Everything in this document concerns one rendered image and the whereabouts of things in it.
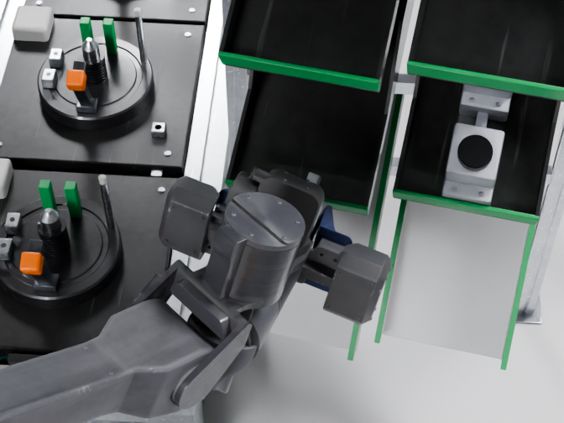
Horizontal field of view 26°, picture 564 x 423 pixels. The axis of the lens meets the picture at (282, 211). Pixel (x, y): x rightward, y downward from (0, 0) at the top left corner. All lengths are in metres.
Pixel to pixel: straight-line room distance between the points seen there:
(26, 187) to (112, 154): 0.11
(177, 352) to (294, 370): 0.57
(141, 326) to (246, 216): 0.10
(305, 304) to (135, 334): 0.44
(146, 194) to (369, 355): 0.31
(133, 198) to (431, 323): 0.38
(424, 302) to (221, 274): 0.45
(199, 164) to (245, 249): 0.61
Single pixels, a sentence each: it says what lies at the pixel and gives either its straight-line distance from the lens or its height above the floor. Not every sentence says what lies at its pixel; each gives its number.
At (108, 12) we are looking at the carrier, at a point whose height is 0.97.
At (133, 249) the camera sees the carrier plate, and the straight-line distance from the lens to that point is 1.36.
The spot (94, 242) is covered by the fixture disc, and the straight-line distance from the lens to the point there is 1.34.
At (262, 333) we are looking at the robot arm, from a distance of 0.89.
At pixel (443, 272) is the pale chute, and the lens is 1.25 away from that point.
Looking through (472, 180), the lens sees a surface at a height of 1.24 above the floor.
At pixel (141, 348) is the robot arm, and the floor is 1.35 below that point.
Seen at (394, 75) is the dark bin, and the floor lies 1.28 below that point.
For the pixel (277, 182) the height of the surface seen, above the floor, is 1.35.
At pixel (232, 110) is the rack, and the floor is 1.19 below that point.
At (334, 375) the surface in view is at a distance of 1.39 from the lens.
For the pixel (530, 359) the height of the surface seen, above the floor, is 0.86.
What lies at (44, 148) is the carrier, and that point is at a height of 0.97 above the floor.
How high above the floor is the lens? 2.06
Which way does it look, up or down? 52 degrees down
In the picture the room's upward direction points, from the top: straight up
